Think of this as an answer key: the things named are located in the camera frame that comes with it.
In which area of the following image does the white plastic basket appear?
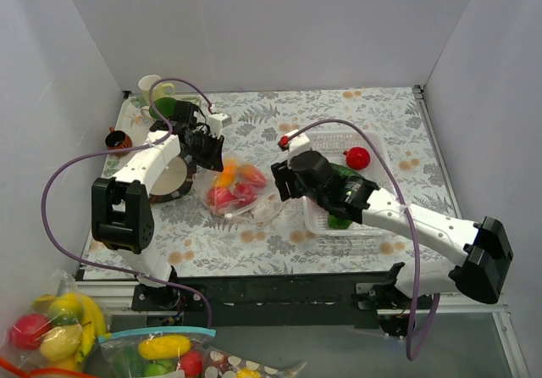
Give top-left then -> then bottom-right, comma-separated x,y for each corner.
301,131 -> 391,237

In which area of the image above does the red fake tomato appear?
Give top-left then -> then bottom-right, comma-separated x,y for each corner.
343,147 -> 371,170

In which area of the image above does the green fake pepper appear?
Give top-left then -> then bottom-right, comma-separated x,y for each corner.
327,214 -> 352,230

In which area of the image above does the polka dot zip bag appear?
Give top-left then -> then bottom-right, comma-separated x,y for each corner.
193,152 -> 285,223

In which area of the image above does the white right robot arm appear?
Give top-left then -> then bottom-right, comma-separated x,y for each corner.
271,151 -> 513,308

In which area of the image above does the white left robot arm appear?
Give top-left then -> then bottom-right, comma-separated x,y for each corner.
91,100 -> 231,310

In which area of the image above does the green fake cucumber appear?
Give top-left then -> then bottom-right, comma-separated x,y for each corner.
330,163 -> 365,181

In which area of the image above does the orange fake fruit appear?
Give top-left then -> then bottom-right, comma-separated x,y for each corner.
213,163 -> 237,188

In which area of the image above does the orange red fake mango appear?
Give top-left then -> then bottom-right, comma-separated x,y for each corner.
237,164 -> 268,188

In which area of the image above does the red fake apple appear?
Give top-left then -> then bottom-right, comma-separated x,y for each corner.
207,186 -> 238,215

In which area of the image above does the polka dot spare bag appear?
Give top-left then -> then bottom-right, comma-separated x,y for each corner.
201,347 -> 307,378

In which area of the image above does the blue zip bag of fruit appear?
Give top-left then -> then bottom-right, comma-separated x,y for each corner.
98,326 -> 216,377

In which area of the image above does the bag of yellow fruit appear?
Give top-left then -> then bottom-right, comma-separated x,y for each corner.
1,270 -> 111,377

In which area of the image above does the floral mug green inside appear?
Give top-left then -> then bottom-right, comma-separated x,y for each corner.
141,97 -> 177,122

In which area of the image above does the floral table mat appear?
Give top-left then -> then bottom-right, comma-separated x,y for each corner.
91,101 -> 478,281

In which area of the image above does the round black rimmed plate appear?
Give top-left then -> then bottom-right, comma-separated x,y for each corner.
149,156 -> 196,204

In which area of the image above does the pale yellow mug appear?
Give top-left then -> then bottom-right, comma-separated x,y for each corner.
138,75 -> 175,105

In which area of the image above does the floral tray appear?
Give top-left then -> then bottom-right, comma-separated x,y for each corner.
97,93 -> 203,203

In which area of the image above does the brown small cup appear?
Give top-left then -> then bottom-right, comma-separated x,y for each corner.
105,127 -> 133,157

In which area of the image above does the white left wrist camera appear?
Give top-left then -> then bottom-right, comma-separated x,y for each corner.
207,113 -> 232,138

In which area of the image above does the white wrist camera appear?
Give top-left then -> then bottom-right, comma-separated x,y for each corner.
278,132 -> 312,153
207,113 -> 232,138

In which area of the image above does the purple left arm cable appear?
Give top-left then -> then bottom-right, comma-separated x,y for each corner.
41,77 -> 215,331

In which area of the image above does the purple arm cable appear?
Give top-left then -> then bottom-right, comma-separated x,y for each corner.
41,77 -> 215,331
279,119 -> 441,361

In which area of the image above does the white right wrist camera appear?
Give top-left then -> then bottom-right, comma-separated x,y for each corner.
278,132 -> 312,153

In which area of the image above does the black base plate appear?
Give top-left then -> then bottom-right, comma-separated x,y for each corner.
131,270 -> 411,328

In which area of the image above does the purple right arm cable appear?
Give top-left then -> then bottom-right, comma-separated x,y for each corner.
279,119 -> 441,361

